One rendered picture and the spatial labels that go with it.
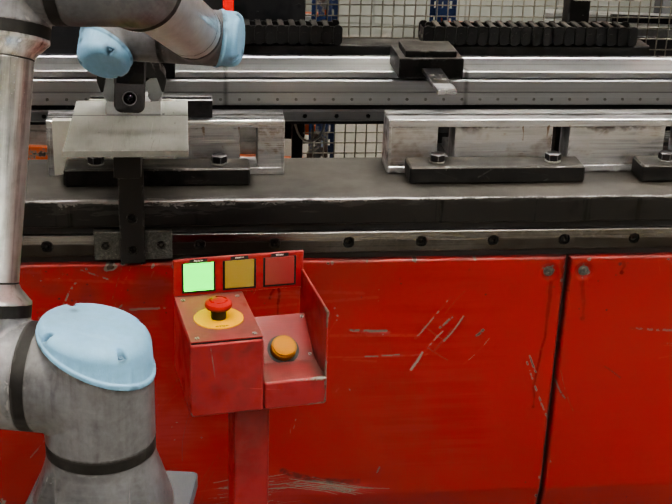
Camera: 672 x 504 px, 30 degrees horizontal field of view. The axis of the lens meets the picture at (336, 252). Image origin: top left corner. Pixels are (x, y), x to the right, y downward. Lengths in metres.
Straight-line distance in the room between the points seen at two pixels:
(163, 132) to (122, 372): 0.71
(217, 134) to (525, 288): 0.58
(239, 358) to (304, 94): 0.72
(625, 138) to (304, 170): 0.56
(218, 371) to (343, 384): 0.43
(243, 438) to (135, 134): 0.48
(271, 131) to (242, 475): 0.57
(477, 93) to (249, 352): 0.84
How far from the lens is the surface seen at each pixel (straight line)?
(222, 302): 1.80
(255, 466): 1.94
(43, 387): 1.29
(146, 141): 1.88
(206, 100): 2.09
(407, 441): 2.24
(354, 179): 2.11
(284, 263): 1.90
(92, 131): 1.94
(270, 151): 2.11
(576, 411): 2.28
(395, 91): 2.37
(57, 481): 1.35
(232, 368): 1.79
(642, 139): 2.24
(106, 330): 1.30
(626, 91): 2.49
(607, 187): 2.16
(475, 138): 2.16
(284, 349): 1.86
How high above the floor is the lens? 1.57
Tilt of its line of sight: 23 degrees down
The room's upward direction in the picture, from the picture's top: 2 degrees clockwise
